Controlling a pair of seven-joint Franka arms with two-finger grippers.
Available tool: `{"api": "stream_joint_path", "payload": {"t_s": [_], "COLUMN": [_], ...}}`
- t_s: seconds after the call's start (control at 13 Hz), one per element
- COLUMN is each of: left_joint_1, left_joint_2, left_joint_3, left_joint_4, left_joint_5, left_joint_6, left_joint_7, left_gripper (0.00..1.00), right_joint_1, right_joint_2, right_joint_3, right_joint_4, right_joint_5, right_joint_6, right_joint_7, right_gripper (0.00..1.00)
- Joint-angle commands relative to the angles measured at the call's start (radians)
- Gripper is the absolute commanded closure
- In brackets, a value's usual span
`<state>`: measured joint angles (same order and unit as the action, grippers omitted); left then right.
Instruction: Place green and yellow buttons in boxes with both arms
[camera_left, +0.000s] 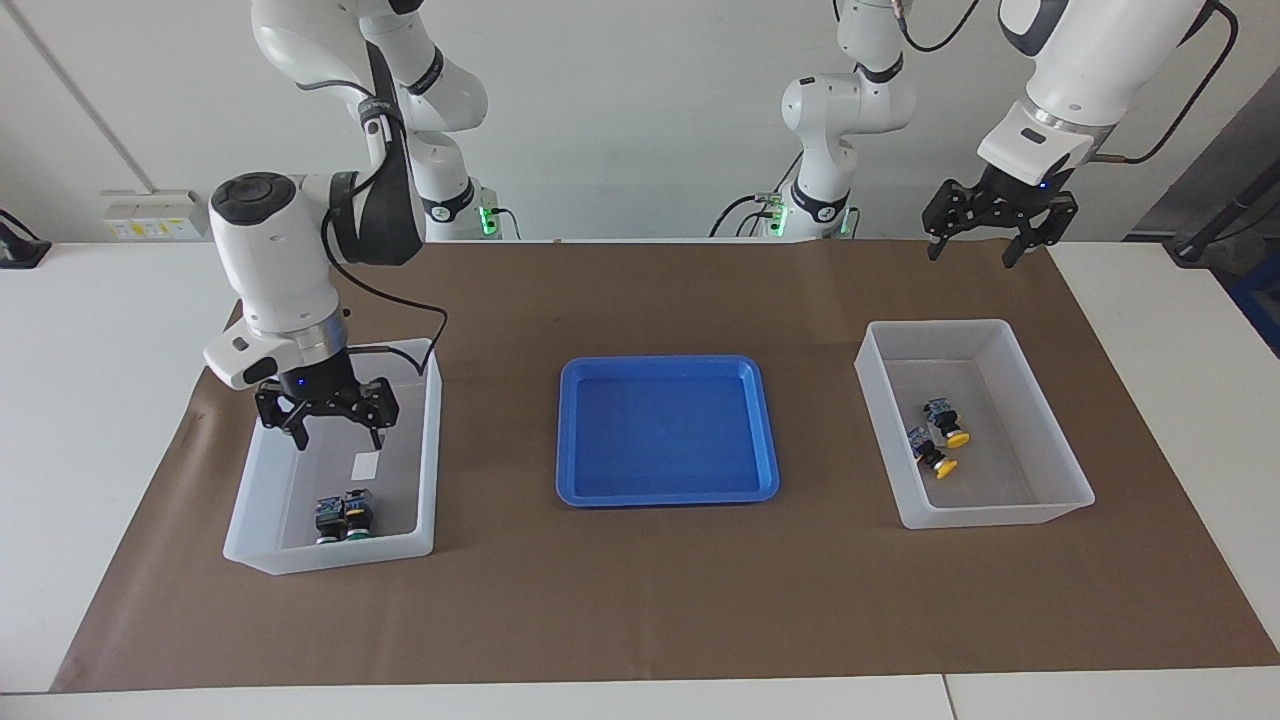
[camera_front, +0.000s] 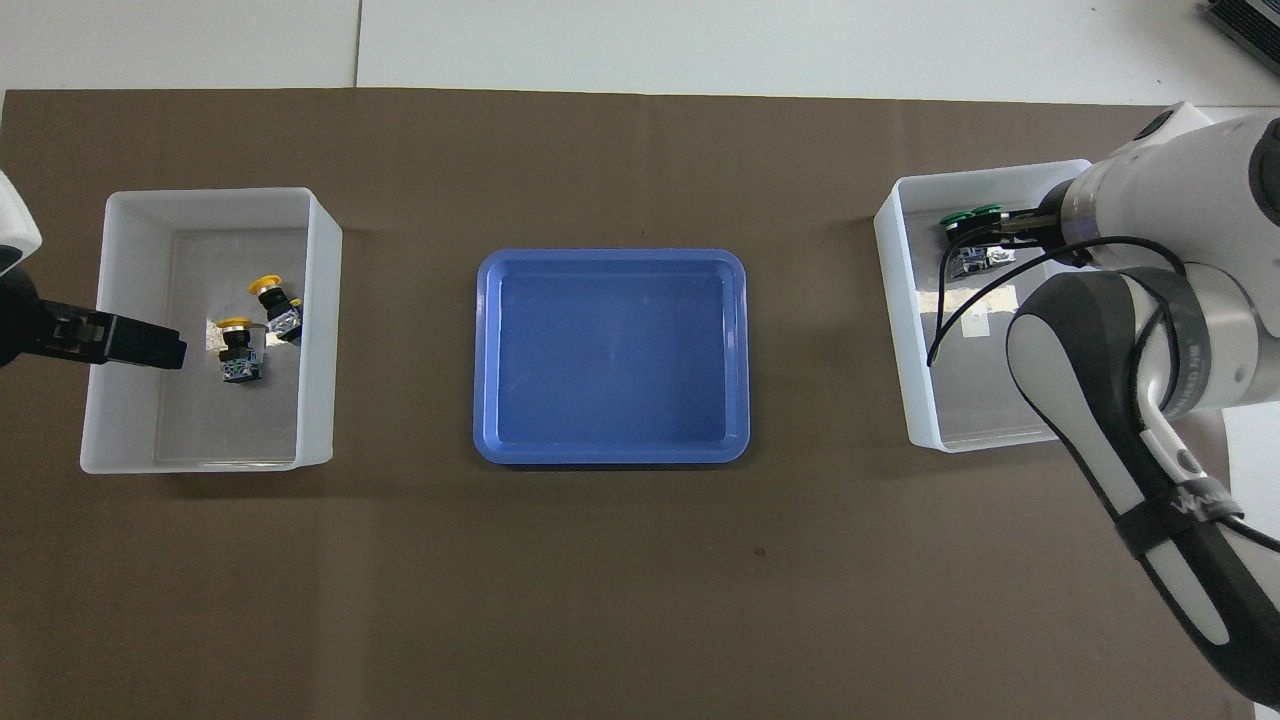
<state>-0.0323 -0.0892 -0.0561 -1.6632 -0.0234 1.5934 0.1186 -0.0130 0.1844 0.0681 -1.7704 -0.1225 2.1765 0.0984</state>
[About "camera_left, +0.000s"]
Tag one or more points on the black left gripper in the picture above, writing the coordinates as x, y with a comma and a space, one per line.
1010, 185

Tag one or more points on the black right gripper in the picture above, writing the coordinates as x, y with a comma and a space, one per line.
315, 375

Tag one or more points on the green push button switch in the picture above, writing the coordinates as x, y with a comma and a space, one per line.
359, 512
329, 518

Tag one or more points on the yellow push button switch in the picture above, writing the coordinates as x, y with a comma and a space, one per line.
930, 452
945, 420

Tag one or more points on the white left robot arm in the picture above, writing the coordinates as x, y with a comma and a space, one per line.
1080, 60

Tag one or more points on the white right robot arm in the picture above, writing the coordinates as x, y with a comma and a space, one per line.
270, 260

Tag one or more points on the white paper sticker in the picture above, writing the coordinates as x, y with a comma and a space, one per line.
366, 466

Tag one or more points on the translucent white plastic box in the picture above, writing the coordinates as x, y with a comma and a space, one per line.
1050, 440
260, 500

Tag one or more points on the black pole stand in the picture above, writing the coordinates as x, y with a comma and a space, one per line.
1195, 245

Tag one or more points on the dark grey slanted panel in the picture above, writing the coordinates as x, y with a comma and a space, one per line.
1230, 170

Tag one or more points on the blue plastic tray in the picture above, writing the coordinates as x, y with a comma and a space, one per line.
660, 430

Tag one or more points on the black desk object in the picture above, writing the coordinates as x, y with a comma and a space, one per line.
18, 250

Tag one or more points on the brown paper table mat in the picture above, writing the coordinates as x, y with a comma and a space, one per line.
640, 600

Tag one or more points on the white wall socket box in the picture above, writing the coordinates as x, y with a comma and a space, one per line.
150, 215

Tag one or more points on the blue metal frame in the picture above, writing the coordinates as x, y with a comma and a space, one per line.
1262, 300

